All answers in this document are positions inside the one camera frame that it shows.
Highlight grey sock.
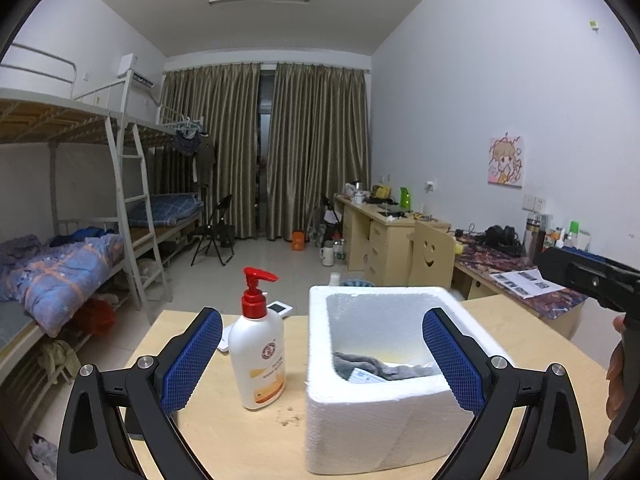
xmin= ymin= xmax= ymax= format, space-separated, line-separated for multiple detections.
xmin=333 ymin=352 xmax=440 ymax=382

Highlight blue surgical face mask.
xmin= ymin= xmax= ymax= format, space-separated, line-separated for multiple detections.
xmin=347 ymin=367 xmax=386 ymax=385

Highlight person right hand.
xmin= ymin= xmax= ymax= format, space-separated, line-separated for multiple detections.
xmin=605 ymin=341 xmax=626 ymax=420

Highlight printed paper sheet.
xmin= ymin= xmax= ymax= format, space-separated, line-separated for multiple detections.
xmin=490 ymin=269 xmax=564 ymax=299

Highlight steel thermos bottle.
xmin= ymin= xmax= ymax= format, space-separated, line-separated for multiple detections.
xmin=523 ymin=212 xmax=546 ymax=263

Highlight black headphones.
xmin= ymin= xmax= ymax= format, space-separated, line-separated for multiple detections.
xmin=482 ymin=226 xmax=523 ymax=258

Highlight blue plaid quilt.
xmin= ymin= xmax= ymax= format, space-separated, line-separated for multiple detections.
xmin=1 ymin=233 xmax=124 ymax=338

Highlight anime girl poster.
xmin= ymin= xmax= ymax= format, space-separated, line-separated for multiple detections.
xmin=487 ymin=133 xmax=524 ymax=188

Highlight white styrofoam box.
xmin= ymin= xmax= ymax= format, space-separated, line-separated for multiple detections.
xmin=306 ymin=286 xmax=504 ymax=474

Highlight white lotion pump bottle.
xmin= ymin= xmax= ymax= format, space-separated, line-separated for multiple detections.
xmin=228 ymin=266 xmax=286 ymax=411

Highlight white remote control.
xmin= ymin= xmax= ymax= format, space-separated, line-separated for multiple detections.
xmin=214 ymin=301 xmax=292 ymax=354

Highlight long wooden desk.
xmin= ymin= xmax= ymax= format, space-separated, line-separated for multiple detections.
xmin=334 ymin=195 xmax=586 ymax=338

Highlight black folding chair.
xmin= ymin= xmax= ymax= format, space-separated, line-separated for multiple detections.
xmin=191 ymin=194 xmax=234 ymax=266

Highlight blue lined trash bin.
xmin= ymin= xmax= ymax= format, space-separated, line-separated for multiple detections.
xmin=341 ymin=278 xmax=375 ymax=287

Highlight metal bunk bed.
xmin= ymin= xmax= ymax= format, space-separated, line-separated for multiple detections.
xmin=1 ymin=44 xmax=206 ymax=408

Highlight right brown curtain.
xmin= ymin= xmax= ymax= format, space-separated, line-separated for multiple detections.
xmin=267 ymin=63 xmax=370 ymax=240

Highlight brown curtain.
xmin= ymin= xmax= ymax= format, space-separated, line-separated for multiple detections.
xmin=267 ymin=63 xmax=370 ymax=240
xmin=162 ymin=63 xmax=260 ymax=240

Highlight left brown curtain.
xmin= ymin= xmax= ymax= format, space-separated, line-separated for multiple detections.
xmin=162 ymin=63 xmax=260 ymax=240

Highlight white air conditioner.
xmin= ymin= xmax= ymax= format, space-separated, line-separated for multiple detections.
xmin=117 ymin=53 xmax=155 ymax=90

